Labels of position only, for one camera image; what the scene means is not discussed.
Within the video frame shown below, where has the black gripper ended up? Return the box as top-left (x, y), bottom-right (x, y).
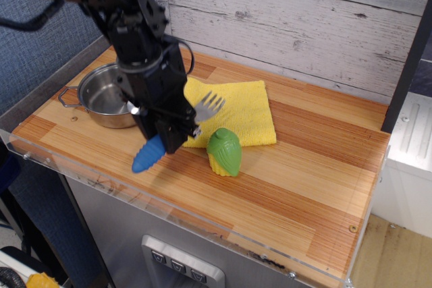
top-left (117, 36), bottom-right (198, 154)

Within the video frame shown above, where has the blue handled metal fork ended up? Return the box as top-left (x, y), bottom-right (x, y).
top-left (132, 91), bottom-right (226, 173)

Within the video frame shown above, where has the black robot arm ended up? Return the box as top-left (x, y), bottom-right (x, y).
top-left (1, 0), bottom-right (198, 154)

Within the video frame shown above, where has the yellow folded towel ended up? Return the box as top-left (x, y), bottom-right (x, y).
top-left (183, 78), bottom-right (277, 148)

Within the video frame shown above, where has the green yellow toy corn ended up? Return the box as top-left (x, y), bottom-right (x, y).
top-left (207, 127), bottom-right (242, 177)

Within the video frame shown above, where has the stainless steel pot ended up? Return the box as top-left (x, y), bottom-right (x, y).
top-left (58, 63), bottom-right (136, 129)

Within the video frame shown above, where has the stainless steel cabinet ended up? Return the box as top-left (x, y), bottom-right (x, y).
top-left (62, 173), bottom-right (325, 288)

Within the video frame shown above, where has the silver control panel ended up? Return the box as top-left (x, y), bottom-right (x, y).
top-left (141, 235), bottom-right (225, 287)

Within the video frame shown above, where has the clear acrylic edge guard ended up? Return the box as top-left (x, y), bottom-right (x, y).
top-left (2, 125), bottom-right (389, 287)

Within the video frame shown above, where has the white appliance at right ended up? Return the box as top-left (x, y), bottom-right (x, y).
top-left (371, 92), bottom-right (431, 237)

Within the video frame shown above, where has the black braided cable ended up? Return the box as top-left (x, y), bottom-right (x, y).
top-left (0, 266), bottom-right (28, 288)

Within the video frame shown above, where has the black right vertical post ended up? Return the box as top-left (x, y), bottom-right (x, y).
top-left (381, 0), bottom-right (431, 134)

